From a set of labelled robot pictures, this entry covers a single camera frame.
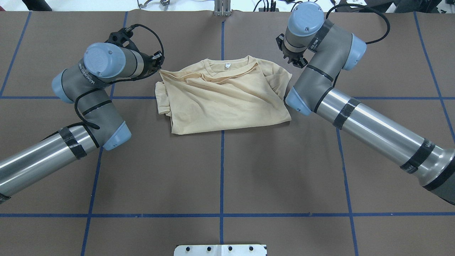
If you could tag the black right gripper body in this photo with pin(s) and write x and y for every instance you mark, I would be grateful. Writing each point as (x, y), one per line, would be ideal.
(293, 56)

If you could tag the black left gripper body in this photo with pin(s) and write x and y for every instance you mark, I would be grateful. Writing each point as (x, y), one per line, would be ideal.
(148, 63)

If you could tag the cream long-sleeve printed shirt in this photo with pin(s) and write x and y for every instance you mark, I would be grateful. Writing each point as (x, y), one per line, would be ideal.
(214, 95)

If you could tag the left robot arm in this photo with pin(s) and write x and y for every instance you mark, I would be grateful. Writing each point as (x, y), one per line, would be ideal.
(97, 124)

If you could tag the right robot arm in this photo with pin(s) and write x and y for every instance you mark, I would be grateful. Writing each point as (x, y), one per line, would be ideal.
(322, 49)

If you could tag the aluminium frame post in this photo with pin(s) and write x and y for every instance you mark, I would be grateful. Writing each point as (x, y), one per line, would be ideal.
(222, 8)

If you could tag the white camera mast base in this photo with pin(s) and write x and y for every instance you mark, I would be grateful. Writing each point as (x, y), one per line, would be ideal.
(221, 250)

